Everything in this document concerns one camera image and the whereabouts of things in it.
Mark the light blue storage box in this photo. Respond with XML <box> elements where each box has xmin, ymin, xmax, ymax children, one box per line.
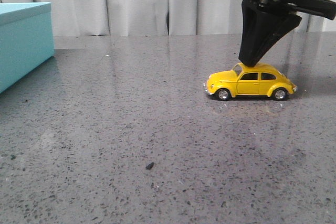
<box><xmin>1</xmin><ymin>2</ymin><xmax>54</xmax><ymax>92</ymax></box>

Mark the yellow toy beetle car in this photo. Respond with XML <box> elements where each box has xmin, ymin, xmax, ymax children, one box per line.
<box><xmin>203</xmin><ymin>63</ymin><xmax>297</xmax><ymax>101</ymax></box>

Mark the white pleated curtain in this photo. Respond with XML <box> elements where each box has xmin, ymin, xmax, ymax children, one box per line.
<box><xmin>0</xmin><ymin>0</ymin><xmax>336</xmax><ymax>37</ymax></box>

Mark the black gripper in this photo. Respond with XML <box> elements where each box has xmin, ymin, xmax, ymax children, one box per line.
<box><xmin>239</xmin><ymin>0</ymin><xmax>335</xmax><ymax>67</ymax></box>

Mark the small black debris chip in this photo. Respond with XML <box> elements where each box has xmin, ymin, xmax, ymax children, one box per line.
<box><xmin>145</xmin><ymin>162</ymin><xmax>154</xmax><ymax>170</ymax></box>

